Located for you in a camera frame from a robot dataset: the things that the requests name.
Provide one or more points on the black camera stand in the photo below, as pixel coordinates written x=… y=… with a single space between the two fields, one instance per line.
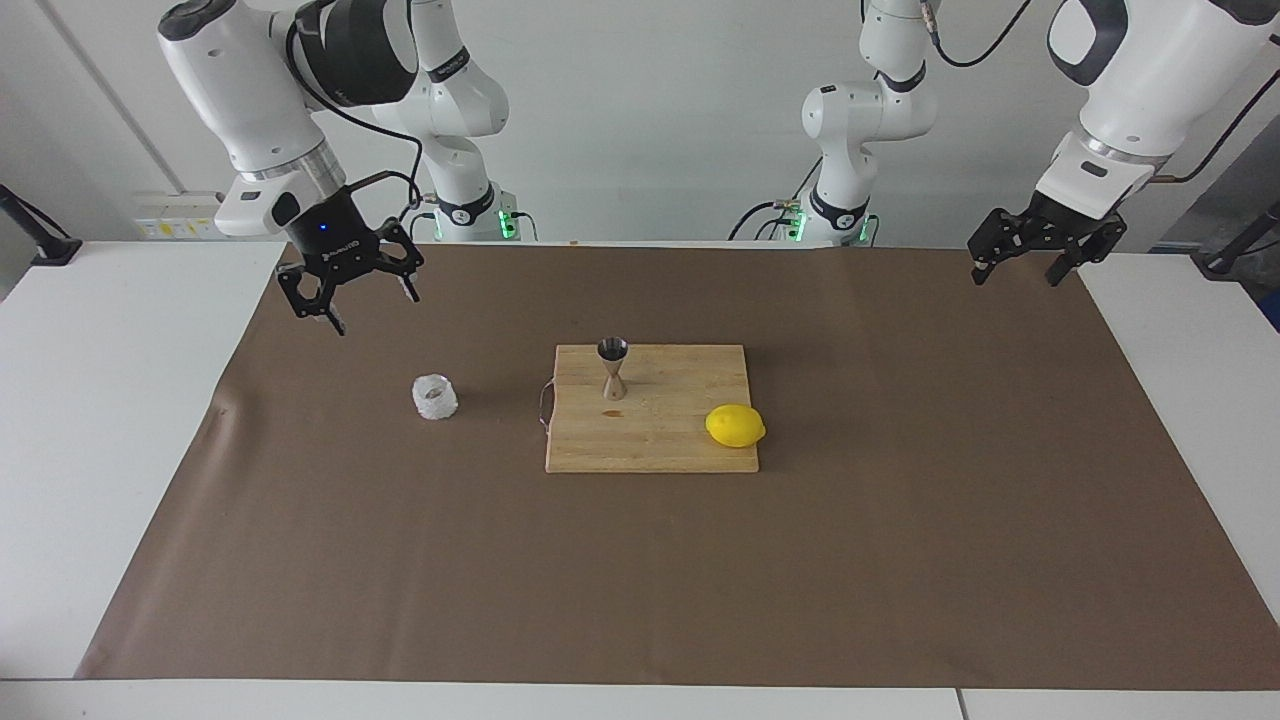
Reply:
x=1225 y=262
x=50 y=250

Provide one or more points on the blue object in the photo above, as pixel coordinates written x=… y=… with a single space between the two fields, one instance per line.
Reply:
x=1273 y=310

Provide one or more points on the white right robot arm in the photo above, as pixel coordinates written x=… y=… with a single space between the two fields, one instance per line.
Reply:
x=240 y=90

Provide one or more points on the brown paper table mat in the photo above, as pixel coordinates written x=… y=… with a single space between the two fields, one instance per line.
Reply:
x=400 y=560

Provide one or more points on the clear textured glass cup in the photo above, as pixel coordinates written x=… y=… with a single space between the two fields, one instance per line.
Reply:
x=435 y=400

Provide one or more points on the wooden cutting board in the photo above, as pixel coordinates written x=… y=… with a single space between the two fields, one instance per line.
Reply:
x=660 y=430

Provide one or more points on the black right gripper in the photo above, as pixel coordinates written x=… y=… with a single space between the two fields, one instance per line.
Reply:
x=335 y=240

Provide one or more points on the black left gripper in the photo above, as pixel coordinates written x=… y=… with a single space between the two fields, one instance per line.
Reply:
x=1065 y=222

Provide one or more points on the steel double jigger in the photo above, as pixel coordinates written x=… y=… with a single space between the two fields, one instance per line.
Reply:
x=613 y=385

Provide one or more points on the white wall socket strip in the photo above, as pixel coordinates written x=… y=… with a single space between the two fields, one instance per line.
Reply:
x=165 y=228

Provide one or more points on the yellow lemon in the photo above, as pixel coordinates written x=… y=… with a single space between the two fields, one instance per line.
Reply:
x=735 y=426

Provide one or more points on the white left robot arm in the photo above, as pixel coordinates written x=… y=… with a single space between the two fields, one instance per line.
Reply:
x=1150 y=70

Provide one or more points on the dark grey panel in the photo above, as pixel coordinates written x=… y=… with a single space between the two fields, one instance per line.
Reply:
x=1215 y=200

